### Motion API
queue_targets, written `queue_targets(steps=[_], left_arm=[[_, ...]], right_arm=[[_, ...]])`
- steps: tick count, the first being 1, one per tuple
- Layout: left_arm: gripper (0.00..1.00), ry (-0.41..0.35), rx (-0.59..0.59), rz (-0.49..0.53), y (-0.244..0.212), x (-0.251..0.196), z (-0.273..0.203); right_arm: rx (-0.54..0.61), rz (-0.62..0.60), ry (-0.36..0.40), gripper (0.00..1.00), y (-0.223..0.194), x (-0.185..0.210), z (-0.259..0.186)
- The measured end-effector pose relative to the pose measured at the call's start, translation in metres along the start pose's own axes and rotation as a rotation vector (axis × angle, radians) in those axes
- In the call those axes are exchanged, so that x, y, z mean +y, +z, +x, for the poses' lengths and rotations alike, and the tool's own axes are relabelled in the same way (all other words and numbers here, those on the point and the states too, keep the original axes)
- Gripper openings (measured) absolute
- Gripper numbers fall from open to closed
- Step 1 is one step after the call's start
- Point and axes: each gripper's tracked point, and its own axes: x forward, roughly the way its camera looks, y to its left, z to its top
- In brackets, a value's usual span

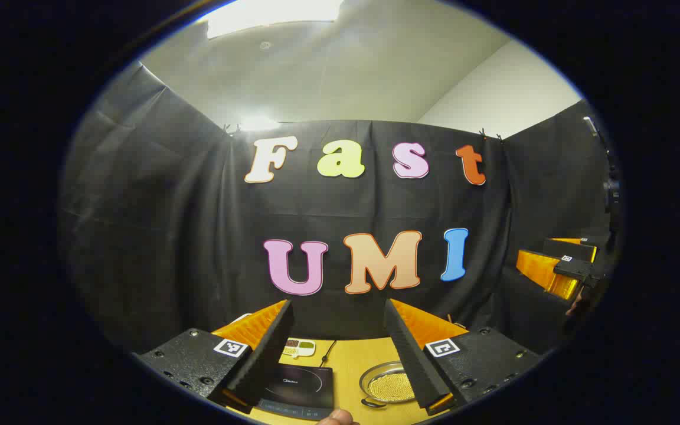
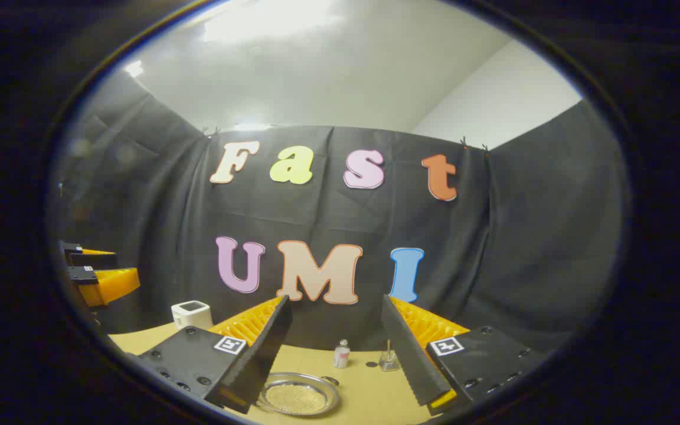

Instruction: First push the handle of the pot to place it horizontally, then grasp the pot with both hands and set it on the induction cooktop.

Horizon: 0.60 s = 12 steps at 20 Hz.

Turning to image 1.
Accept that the black induction cooktop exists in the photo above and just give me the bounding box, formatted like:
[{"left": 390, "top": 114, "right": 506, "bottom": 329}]
[{"left": 256, "top": 362, "right": 335, "bottom": 421}]

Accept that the steel pot with black handle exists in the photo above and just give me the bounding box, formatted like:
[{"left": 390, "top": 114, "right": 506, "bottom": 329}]
[{"left": 359, "top": 361, "right": 417, "bottom": 409}]

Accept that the white divided dish of beans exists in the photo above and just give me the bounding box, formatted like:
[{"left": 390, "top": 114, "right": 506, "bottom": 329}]
[{"left": 282, "top": 338, "right": 316, "bottom": 359}]

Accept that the pile of yellow beans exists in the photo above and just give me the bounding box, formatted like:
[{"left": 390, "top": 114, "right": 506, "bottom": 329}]
[{"left": 368, "top": 372, "right": 416, "bottom": 403}]

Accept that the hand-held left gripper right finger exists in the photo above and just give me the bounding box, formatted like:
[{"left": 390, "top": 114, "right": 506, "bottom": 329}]
[{"left": 384, "top": 298, "right": 544, "bottom": 417}]

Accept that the ceiling light panel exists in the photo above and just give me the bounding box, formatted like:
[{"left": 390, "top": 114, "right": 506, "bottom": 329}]
[{"left": 206, "top": 0, "right": 344, "bottom": 39}]

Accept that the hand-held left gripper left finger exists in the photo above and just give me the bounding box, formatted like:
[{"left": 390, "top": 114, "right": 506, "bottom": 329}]
[{"left": 133, "top": 299, "right": 295, "bottom": 415}]

